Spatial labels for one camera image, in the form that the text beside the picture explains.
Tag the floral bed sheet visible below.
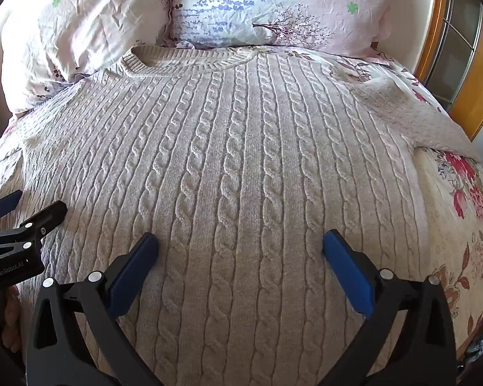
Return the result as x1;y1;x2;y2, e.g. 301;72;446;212
0;45;483;375

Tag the pink and blue floral pillow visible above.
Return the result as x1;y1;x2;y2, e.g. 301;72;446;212
168;0;392;58

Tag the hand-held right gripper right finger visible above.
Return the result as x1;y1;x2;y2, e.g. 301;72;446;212
317;229;458;386

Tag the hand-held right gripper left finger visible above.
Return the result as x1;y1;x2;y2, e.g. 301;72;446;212
26;232;162;386

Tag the beige cable-knit sweater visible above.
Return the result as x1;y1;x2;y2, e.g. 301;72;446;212
0;44;483;386

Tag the person's left hand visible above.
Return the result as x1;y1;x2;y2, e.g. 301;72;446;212
2;289;23;347

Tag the dark clutter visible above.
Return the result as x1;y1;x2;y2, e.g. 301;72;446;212
458;317;483;372

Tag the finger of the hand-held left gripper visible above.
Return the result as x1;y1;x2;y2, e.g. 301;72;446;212
0;200;68;261
0;190;24;230

